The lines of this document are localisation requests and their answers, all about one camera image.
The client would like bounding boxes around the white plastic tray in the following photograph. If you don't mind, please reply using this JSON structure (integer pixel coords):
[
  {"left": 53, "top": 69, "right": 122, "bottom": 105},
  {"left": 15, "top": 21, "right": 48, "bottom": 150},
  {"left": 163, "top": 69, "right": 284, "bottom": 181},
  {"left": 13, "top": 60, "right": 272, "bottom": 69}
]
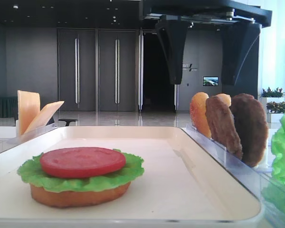
[{"left": 0, "top": 126, "right": 264, "bottom": 228}]

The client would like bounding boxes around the front right bun slice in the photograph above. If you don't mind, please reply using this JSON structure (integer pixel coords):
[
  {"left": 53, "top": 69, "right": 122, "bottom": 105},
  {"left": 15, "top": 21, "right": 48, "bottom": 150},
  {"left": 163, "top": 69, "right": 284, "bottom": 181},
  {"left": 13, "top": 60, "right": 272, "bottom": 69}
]
[{"left": 190, "top": 92, "right": 211, "bottom": 138}]

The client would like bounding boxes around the potted plants white planter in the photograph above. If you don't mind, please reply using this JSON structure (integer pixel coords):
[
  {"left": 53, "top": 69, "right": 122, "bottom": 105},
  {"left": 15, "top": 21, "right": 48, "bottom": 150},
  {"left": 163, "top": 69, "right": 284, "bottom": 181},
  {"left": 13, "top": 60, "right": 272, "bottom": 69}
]
[{"left": 260, "top": 87, "right": 285, "bottom": 123}]

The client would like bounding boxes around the rear right bun slice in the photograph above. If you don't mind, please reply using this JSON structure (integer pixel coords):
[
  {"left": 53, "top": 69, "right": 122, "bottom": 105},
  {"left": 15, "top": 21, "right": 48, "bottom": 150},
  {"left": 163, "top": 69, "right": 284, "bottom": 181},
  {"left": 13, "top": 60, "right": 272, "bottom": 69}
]
[{"left": 216, "top": 93, "right": 231, "bottom": 107}]

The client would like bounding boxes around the dark double door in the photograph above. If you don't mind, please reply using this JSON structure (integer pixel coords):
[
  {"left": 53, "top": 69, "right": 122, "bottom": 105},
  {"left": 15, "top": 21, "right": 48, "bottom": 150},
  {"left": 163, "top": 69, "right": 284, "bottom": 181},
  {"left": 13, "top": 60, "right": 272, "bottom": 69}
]
[{"left": 57, "top": 29, "right": 138, "bottom": 112}]

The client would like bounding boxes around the green lettuce leaf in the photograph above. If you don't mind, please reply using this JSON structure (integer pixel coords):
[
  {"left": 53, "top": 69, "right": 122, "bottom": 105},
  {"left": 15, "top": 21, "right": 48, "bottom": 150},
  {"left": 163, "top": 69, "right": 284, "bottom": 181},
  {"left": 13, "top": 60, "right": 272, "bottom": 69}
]
[{"left": 17, "top": 153, "right": 144, "bottom": 193}]

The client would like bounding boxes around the leaning orange cheese slice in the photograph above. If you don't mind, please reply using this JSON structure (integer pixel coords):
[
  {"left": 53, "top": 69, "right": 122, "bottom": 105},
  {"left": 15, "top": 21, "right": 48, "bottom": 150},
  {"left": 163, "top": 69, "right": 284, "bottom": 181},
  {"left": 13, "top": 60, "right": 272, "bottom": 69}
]
[{"left": 24, "top": 101, "right": 64, "bottom": 133}]

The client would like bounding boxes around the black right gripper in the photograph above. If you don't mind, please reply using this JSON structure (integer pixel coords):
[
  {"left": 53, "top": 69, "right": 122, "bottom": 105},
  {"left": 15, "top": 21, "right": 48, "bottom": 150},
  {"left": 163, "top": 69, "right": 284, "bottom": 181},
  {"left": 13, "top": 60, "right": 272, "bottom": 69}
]
[{"left": 139, "top": 0, "right": 272, "bottom": 86}]

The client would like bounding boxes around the small wall screen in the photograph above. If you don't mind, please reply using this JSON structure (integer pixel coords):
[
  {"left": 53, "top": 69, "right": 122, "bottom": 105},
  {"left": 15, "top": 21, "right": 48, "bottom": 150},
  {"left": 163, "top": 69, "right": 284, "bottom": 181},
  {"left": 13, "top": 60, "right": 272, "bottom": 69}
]
[{"left": 203, "top": 76, "right": 219, "bottom": 86}]

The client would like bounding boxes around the red tomato slice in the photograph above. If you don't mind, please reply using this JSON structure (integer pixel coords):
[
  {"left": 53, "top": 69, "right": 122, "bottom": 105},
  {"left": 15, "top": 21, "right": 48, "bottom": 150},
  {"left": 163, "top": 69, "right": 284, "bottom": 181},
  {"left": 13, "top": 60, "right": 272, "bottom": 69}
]
[{"left": 40, "top": 147, "right": 126, "bottom": 178}]

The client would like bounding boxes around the brown meat patty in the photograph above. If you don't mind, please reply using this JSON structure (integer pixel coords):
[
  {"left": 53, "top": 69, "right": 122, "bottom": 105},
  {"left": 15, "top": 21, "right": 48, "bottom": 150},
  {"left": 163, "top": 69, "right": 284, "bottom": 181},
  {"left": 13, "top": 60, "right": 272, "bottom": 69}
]
[
  {"left": 206, "top": 96, "right": 243, "bottom": 160},
  {"left": 230, "top": 93, "right": 268, "bottom": 167}
]

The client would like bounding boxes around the upright pale cheese slice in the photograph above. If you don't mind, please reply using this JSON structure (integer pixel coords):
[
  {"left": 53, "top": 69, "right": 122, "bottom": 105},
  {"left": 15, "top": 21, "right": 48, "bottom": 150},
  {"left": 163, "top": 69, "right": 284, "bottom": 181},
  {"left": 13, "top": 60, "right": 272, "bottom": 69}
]
[{"left": 17, "top": 90, "right": 40, "bottom": 135}]

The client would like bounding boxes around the clear acrylic food rack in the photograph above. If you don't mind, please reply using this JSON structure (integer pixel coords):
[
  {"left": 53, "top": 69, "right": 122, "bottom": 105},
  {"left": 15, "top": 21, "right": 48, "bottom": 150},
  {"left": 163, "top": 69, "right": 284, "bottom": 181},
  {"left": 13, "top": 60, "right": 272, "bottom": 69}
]
[{"left": 0, "top": 124, "right": 57, "bottom": 154}]

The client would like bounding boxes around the bun slice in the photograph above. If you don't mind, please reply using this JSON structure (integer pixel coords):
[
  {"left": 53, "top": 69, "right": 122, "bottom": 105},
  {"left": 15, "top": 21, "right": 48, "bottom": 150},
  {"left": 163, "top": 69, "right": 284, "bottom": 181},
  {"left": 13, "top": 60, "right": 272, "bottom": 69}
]
[
  {"left": 30, "top": 182, "right": 131, "bottom": 208},
  {"left": 216, "top": 93, "right": 231, "bottom": 107},
  {"left": 190, "top": 92, "right": 211, "bottom": 138}
]

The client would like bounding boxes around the clear right acrylic rack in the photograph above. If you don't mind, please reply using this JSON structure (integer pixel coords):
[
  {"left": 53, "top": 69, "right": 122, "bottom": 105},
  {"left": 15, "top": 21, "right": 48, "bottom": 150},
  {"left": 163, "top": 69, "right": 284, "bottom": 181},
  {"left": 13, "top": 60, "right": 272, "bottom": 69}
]
[{"left": 183, "top": 124, "right": 285, "bottom": 228}]

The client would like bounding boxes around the green lettuce bunch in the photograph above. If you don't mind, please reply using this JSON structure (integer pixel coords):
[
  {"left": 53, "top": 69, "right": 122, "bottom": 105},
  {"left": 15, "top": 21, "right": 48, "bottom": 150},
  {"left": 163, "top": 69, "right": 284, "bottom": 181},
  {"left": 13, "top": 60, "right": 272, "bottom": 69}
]
[{"left": 263, "top": 113, "right": 285, "bottom": 212}]

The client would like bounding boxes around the bottom bun slice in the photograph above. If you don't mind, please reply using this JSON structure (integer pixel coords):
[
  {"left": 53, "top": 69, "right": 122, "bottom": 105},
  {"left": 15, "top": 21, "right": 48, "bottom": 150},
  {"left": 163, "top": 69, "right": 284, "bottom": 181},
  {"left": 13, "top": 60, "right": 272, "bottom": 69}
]
[{"left": 30, "top": 182, "right": 131, "bottom": 208}]

